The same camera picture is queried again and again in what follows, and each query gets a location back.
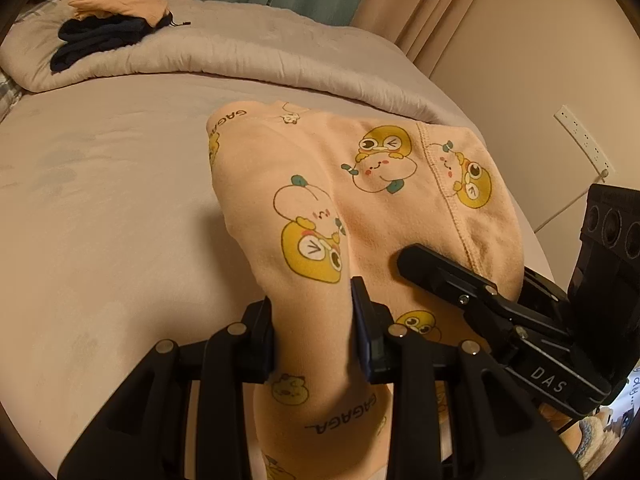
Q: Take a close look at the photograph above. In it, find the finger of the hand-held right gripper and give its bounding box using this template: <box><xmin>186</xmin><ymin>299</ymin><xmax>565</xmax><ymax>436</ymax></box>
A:
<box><xmin>397</xmin><ymin>243</ymin><xmax>523</xmax><ymax>357</ymax></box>
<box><xmin>522</xmin><ymin>266</ymin><xmax>572</xmax><ymax>313</ymax></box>

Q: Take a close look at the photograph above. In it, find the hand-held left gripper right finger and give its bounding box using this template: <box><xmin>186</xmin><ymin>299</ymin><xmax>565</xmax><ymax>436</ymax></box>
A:
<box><xmin>350</xmin><ymin>276</ymin><xmax>583</xmax><ymax>480</ymax></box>

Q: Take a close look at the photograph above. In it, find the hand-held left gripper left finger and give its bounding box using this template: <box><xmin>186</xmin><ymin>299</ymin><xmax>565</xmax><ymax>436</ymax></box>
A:
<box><xmin>57</xmin><ymin>297</ymin><xmax>275</xmax><ymax>480</ymax></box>

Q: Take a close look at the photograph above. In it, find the orange cartoon print garment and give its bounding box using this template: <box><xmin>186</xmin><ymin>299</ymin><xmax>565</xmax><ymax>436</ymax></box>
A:
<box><xmin>205</xmin><ymin>100</ymin><xmax>526</xmax><ymax>480</ymax></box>

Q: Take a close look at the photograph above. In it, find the white power strip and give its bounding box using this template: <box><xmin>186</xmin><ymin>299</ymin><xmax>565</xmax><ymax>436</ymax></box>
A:
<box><xmin>552</xmin><ymin>105</ymin><xmax>616</xmax><ymax>177</ymax></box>

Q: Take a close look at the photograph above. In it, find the fluffy blue white plush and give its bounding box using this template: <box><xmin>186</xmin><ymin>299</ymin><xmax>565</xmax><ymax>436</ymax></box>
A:
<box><xmin>570</xmin><ymin>410</ymin><xmax>622</xmax><ymax>467</ymax></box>

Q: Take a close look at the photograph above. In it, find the bed with pink sheet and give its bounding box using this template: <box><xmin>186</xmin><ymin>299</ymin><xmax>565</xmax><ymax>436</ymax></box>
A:
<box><xmin>0</xmin><ymin>72</ymin><xmax>556</xmax><ymax>480</ymax></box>

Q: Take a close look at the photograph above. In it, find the beige folded quilt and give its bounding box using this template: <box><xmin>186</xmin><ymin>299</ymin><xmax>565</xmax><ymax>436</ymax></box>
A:
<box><xmin>0</xmin><ymin>0</ymin><xmax>476</xmax><ymax>128</ymax></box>

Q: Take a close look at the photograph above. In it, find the navy blue cloth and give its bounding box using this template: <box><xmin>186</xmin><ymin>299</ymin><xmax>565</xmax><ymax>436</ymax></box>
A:
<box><xmin>49</xmin><ymin>10</ymin><xmax>193</xmax><ymax>73</ymax></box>

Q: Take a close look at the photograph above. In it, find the plain orange cloth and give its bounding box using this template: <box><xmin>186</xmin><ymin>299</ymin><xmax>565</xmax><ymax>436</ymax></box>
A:
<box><xmin>67</xmin><ymin>0</ymin><xmax>173</xmax><ymax>28</ymax></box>

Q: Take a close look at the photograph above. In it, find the white power cable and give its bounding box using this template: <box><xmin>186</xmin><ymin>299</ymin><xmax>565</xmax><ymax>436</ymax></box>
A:
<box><xmin>532</xmin><ymin>172</ymin><xmax>608</xmax><ymax>233</ymax></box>

